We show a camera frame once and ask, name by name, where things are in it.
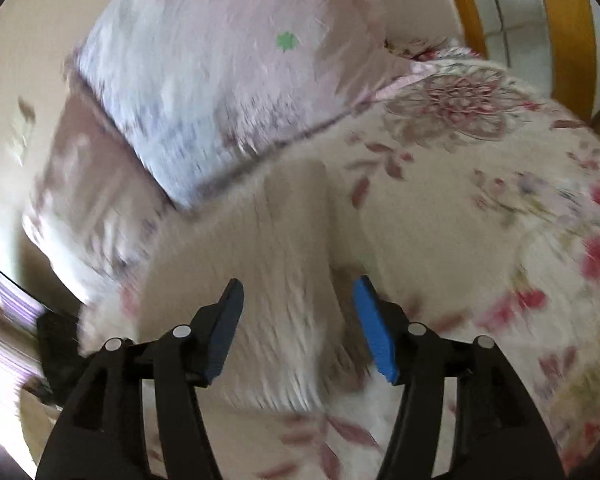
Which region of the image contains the beige cable knit sweater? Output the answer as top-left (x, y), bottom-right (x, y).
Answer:
top-left (79, 159), bottom-right (370, 412)

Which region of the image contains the striped purple curtain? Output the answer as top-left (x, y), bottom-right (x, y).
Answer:
top-left (0, 270), bottom-right (45, 396)

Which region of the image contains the cream floral bedspread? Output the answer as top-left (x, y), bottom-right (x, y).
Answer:
top-left (19, 34), bottom-right (600, 480)

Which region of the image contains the pink floral pillow with tree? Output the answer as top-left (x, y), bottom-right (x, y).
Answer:
top-left (72, 0), bottom-right (408, 208)

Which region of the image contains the wooden framed wardrobe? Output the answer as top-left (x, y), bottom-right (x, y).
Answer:
top-left (452, 0), bottom-right (600, 120)

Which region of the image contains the white wall socket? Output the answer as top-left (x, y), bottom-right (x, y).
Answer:
top-left (8, 96), bottom-right (36, 167)

